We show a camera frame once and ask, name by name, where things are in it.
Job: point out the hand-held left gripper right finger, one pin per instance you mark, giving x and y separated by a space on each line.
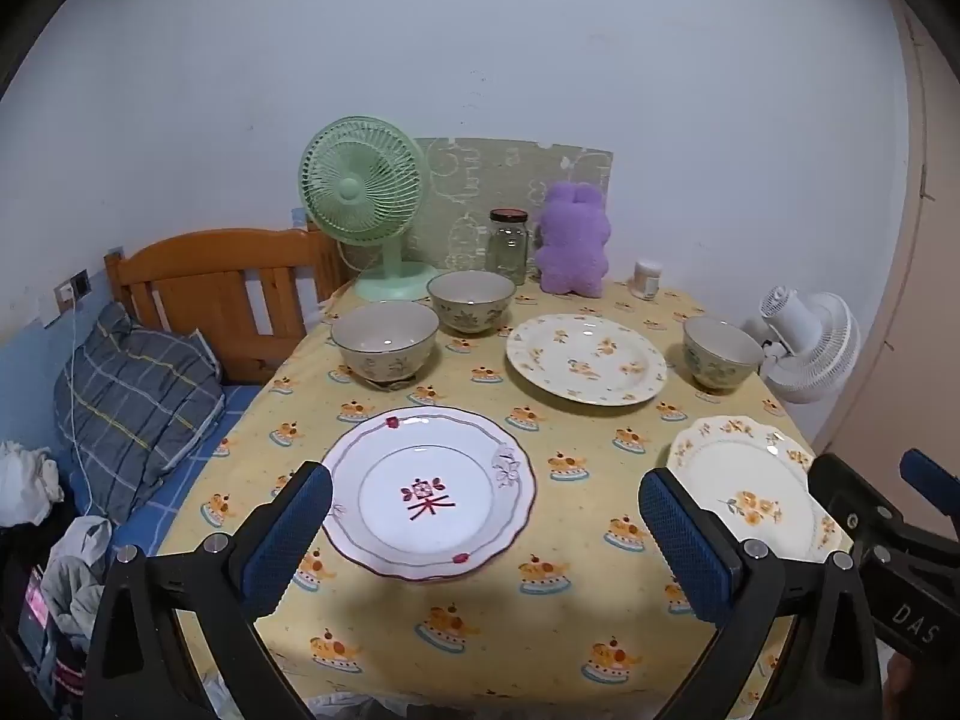
686 547

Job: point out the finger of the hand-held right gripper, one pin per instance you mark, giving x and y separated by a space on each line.
926 471
847 495

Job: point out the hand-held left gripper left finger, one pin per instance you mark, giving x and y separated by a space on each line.
289 532

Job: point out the scalloped plate with yellow flowers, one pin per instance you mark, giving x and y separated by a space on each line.
750 465

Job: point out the white plate with red pattern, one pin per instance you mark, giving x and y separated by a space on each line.
427 465

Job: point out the cream bowl with green pattern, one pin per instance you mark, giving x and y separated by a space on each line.
716 369

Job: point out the cream bowl with floral outside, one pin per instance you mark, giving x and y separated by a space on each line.
469 316
382 354

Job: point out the round plate with yellow flowers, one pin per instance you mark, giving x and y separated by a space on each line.
585 360

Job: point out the blue checked bed sheet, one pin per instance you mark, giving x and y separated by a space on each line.
187 469

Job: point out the white desk fan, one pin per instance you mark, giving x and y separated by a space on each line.
817 360

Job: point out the yellow printed tablecloth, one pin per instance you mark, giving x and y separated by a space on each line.
570 427

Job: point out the grey plaid pillow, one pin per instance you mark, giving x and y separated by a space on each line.
127 405

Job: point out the grey garment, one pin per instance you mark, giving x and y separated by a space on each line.
75 562

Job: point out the white crumpled cloth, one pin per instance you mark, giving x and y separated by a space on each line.
26 480

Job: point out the cotton swab container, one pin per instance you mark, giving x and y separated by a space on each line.
646 281

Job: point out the dark clothes pile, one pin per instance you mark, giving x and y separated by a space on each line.
30 615

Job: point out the wooden bed headboard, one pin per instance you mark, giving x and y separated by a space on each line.
195 270

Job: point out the purple plush toy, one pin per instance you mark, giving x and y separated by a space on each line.
574 247

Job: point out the glass jar with dark lid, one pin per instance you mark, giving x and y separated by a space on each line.
508 251

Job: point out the green desk fan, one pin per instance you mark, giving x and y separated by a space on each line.
352 187

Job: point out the wall socket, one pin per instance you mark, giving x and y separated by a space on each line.
77 286

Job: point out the green printed wall panel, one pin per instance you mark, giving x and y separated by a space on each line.
480 180

